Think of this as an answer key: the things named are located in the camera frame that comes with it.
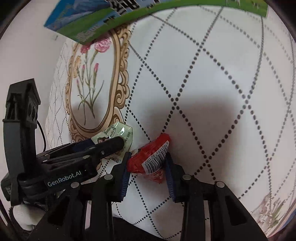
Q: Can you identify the white cloth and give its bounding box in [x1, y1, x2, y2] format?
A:
[13, 204, 47, 230]

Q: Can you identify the green blue carton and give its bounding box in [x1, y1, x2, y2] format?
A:
[43, 0, 269, 45]

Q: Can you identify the black cable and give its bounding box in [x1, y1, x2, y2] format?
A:
[36, 120, 47, 149]

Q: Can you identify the red snack packet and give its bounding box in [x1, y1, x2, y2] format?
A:
[127, 133, 172, 184]

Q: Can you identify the green snack packet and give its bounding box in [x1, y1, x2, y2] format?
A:
[91, 122, 135, 164]

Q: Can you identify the white dotted floral tablecloth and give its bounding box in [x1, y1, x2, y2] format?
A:
[45, 5, 296, 239]

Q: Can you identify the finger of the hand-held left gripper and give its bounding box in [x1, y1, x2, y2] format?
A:
[43, 136, 125, 168]
[36, 139, 97, 161]

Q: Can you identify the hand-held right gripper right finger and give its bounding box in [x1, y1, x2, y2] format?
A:
[163, 153, 269, 241]

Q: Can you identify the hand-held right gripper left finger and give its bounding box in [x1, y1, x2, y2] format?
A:
[26, 152, 132, 241]

